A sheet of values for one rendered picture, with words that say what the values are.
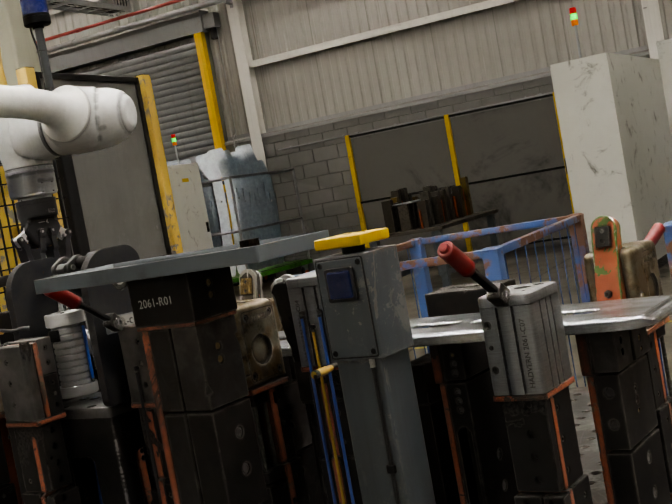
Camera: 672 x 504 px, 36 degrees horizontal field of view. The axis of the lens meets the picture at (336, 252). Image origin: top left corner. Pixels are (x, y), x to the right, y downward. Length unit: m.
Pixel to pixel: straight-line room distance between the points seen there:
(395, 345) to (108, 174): 4.14
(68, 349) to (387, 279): 0.65
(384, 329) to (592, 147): 8.39
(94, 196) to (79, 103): 3.17
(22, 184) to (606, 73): 7.76
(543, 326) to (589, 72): 8.28
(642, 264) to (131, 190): 4.03
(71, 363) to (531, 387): 0.73
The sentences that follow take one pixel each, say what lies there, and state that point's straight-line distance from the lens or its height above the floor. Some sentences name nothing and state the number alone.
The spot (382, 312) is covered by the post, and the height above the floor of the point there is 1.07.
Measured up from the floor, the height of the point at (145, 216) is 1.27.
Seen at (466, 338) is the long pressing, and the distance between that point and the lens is 1.36.
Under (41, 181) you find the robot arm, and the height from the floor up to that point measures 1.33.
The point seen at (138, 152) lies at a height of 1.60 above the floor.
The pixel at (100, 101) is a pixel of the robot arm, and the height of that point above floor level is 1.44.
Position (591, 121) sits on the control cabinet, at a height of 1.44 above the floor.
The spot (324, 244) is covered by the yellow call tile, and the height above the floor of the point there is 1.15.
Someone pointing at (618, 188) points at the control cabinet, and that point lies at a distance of 9.42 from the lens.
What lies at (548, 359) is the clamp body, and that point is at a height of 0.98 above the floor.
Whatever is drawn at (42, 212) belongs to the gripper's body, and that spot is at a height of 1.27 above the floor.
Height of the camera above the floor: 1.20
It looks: 3 degrees down
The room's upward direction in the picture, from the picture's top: 10 degrees counter-clockwise
